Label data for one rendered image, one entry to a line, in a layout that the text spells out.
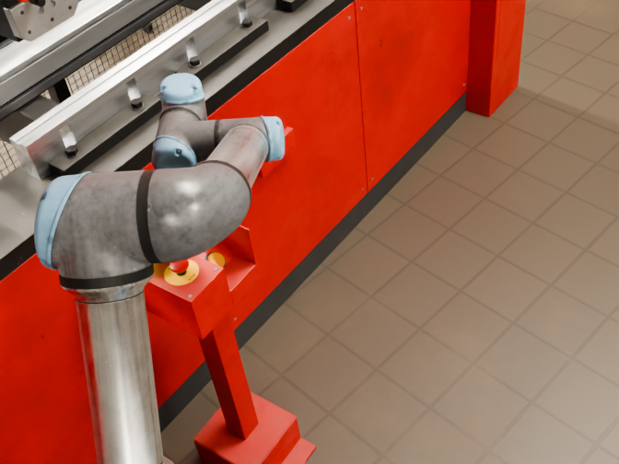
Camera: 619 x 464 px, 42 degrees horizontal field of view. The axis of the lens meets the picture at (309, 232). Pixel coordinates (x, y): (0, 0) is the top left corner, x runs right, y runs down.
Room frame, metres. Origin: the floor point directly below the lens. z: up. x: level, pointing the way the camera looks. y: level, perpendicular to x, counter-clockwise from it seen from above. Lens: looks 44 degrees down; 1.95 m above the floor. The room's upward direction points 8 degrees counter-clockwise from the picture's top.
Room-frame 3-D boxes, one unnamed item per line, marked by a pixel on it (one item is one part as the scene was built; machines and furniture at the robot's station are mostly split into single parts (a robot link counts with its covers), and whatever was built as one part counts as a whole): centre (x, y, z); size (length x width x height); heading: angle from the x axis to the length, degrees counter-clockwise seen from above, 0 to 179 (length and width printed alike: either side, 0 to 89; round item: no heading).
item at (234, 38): (1.79, 0.15, 0.89); 0.30 x 0.05 x 0.03; 137
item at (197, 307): (1.18, 0.25, 0.75); 0.20 x 0.16 x 0.18; 140
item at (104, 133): (1.50, 0.42, 0.89); 0.30 x 0.05 x 0.03; 137
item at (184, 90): (1.19, 0.19, 1.14); 0.09 x 0.08 x 0.11; 172
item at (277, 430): (1.16, 0.23, 0.06); 0.25 x 0.20 x 0.12; 50
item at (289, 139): (1.73, 0.06, 0.58); 0.15 x 0.02 x 0.07; 137
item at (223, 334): (1.18, 0.25, 0.39); 0.06 x 0.06 x 0.54; 50
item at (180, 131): (1.10, 0.19, 1.13); 0.11 x 0.11 x 0.08; 82
